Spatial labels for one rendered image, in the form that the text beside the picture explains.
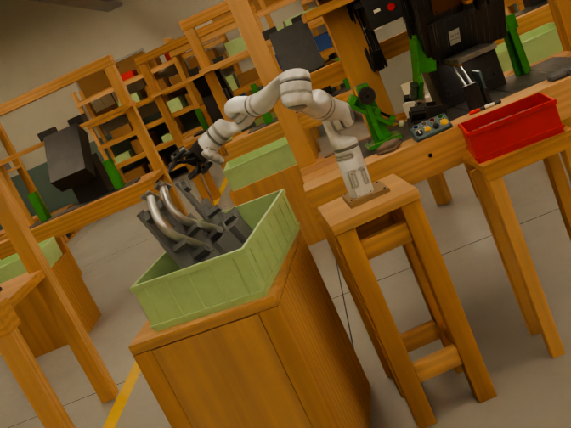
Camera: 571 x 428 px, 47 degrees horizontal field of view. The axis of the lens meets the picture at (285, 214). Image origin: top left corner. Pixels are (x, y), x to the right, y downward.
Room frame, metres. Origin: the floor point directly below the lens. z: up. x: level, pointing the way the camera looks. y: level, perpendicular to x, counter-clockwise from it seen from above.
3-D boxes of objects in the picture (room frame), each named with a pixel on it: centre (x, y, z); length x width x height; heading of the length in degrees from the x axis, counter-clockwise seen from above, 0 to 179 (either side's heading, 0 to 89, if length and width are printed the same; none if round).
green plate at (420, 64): (2.79, -0.80, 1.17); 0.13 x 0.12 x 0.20; 86
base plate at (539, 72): (2.85, -0.88, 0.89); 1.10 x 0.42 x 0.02; 86
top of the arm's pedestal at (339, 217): (2.28, -0.28, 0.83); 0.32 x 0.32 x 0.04; 0
